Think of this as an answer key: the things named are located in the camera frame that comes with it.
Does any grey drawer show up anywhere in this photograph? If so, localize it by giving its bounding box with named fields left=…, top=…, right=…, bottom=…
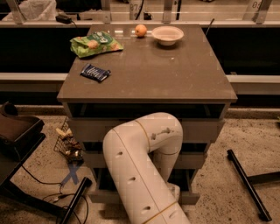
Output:
left=90, top=168, right=200, bottom=205
left=68, top=118, right=225, bottom=143
left=82, top=151, right=207, bottom=169

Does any grey drawer cabinet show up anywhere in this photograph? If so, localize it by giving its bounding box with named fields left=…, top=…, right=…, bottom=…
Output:
left=57, top=24, right=238, bottom=205

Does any green snack bag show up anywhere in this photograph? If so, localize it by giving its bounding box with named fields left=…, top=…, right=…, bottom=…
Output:
left=70, top=31, right=123, bottom=59

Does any black floor cable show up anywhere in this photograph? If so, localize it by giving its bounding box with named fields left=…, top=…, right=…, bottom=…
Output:
left=20, top=164, right=89, bottom=224

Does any white bowl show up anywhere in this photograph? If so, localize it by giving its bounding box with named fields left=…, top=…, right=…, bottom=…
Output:
left=151, top=26, right=184, bottom=46

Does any white plastic bag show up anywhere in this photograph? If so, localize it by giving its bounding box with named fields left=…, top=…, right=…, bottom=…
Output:
left=2, top=0, right=57, bottom=25

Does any black stand leg right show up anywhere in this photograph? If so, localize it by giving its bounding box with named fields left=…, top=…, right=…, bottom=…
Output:
left=227, top=150, right=280, bottom=222

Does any orange fruit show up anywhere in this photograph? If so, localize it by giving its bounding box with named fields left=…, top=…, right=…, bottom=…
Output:
left=135, top=24, right=147, bottom=38

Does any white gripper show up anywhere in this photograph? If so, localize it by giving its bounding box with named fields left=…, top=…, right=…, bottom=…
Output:
left=166, top=183, right=180, bottom=200

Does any black stand left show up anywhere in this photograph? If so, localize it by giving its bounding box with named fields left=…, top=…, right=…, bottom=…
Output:
left=0, top=102, right=92, bottom=224

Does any blue tape cross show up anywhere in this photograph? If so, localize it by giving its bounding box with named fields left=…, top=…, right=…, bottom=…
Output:
left=61, top=162, right=82, bottom=186

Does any blue snack packet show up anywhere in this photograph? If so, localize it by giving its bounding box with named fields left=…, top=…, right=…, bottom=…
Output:
left=80, top=64, right=111, bottom=83

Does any wire basket with items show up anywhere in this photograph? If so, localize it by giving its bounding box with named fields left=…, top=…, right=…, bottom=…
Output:
left=53, top=118, right=83, bottom=163

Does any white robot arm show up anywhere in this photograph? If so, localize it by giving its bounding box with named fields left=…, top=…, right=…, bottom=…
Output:
left=102, top=113, right=191, bottom=224

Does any black power adapter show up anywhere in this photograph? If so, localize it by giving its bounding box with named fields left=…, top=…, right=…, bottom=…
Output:
left=55, top=15, right=72, bottom=25

